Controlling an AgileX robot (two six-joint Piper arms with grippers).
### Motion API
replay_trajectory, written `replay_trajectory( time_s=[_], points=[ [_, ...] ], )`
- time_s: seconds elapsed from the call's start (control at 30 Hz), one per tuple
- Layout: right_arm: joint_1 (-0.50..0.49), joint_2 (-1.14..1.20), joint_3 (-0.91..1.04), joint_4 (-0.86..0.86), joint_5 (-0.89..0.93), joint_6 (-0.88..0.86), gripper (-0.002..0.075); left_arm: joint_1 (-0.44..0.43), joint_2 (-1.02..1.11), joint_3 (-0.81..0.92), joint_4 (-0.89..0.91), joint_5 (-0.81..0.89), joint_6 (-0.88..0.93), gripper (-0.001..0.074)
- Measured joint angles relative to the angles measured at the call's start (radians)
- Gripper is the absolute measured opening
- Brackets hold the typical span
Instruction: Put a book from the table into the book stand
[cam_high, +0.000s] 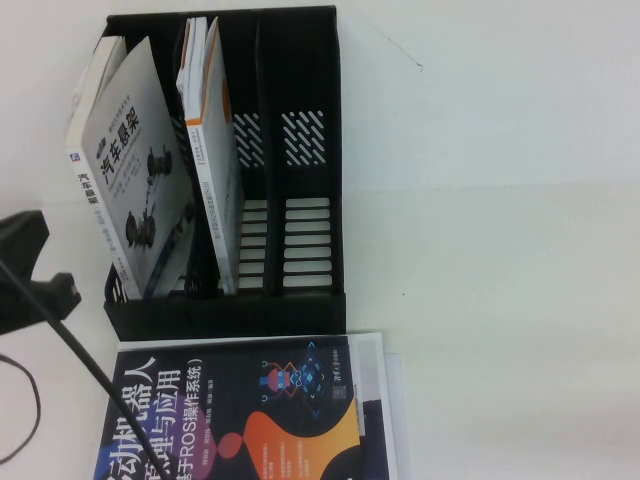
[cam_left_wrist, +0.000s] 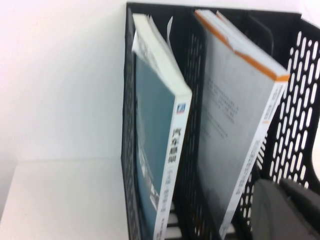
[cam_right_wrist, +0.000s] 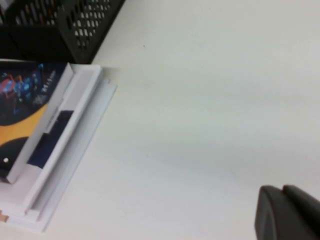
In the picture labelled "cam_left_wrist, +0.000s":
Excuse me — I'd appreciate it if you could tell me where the black plastic book stand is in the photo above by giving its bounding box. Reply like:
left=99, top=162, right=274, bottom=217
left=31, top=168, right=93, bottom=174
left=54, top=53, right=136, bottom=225
left=120, top=1, right=320, bottom=240

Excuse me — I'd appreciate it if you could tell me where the white car suspension book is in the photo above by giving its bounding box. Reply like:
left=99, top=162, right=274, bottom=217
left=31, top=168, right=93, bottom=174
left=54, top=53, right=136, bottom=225
left=131, top=13, right=193, bottom=240

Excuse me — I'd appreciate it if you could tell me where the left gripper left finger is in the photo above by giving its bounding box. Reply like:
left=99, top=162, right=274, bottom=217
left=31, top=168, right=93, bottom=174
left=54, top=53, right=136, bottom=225
left=251, top=177, right=305, bottom=240

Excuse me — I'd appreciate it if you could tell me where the orange-edged ROS2 book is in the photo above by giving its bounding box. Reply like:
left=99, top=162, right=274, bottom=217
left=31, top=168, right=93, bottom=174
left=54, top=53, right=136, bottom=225
left=194, top=9, right=291, bottom=238

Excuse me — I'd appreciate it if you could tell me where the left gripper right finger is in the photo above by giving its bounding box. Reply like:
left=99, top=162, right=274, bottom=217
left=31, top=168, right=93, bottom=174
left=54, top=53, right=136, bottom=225
left=279, top=177, right=320, bottom=240

